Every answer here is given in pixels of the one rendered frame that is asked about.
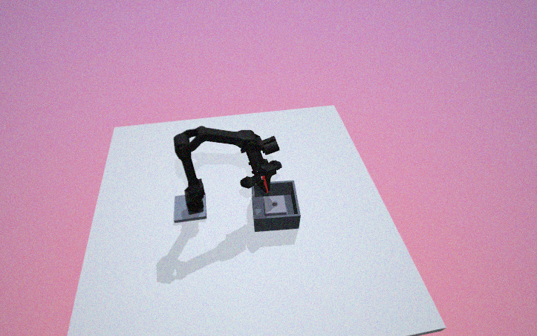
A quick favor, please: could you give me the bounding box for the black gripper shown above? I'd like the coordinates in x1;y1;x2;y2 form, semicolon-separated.
240;157;282;193

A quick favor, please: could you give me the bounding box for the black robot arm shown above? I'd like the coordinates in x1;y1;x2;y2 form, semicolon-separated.
173;126;280;215

